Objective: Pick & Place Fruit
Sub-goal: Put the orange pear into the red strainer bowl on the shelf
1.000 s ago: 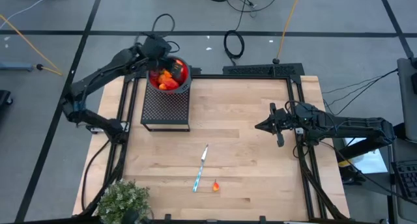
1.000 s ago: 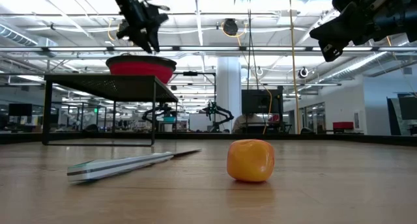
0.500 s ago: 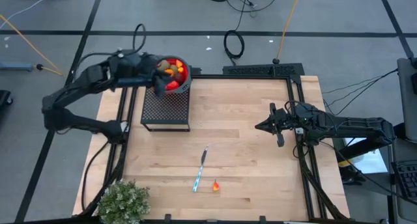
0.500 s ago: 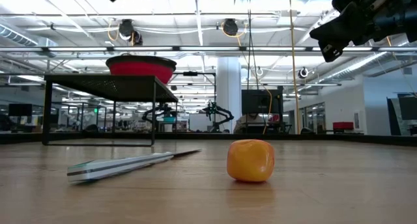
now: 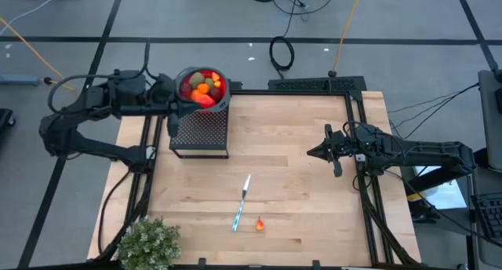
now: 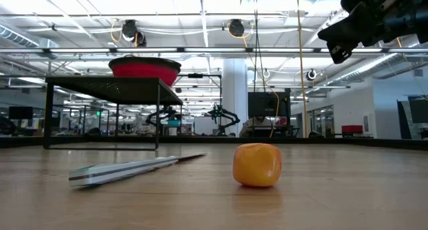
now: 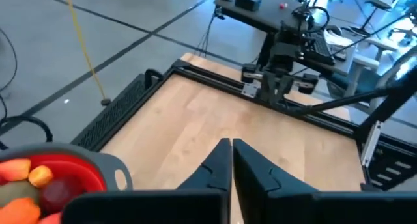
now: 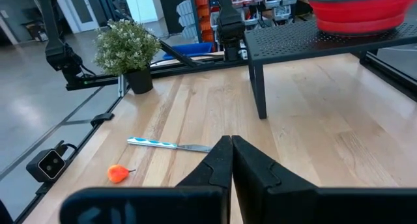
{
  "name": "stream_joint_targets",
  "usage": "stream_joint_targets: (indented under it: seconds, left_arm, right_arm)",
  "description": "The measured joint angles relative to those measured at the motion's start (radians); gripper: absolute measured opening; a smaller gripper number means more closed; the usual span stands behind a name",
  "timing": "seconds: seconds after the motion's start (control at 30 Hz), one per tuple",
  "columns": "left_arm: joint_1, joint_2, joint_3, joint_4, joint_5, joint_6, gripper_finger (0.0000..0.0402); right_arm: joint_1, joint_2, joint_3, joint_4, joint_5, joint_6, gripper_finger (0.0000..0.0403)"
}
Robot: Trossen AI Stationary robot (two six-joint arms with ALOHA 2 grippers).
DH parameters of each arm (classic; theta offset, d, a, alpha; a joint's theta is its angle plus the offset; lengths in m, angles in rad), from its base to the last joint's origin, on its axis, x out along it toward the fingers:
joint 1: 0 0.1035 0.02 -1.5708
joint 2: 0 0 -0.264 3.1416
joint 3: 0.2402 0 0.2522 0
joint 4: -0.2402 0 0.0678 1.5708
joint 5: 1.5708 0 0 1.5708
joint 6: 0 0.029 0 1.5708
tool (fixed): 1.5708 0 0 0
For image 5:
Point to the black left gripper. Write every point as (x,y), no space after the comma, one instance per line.
(162,95)

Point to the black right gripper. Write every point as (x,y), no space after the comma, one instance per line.
(345,146)

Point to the dark red plum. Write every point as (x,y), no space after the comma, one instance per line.
(185,90)
(215,94)

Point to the orange red bell pepper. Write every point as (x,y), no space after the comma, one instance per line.
(204,101)

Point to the small orange tangerine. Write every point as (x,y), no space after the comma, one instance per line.
(203,88)

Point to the brown-green kiwi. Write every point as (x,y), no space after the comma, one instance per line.
(209,82)
(196,79)

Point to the red colander with grey rim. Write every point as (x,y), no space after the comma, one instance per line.
(223,105)

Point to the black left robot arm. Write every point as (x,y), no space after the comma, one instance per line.
(78,105)

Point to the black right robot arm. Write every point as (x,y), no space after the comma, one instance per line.
(423,152)

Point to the black perforated metal shelf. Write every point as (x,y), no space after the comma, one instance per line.
(200,128)

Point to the black vented box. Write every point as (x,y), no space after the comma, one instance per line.
(313,84)

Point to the green artificial potted plant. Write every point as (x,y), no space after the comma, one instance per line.
(149,244)

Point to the grey workstation desk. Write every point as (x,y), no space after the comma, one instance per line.
(490,117)

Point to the black keyboard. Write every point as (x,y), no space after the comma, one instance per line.
(490,219)

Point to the black floor object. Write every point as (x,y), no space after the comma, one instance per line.
(4,117)

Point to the black aluminium table frame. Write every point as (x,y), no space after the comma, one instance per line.
(255,92)

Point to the grey floor rail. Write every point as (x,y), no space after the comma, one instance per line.
(19,80)

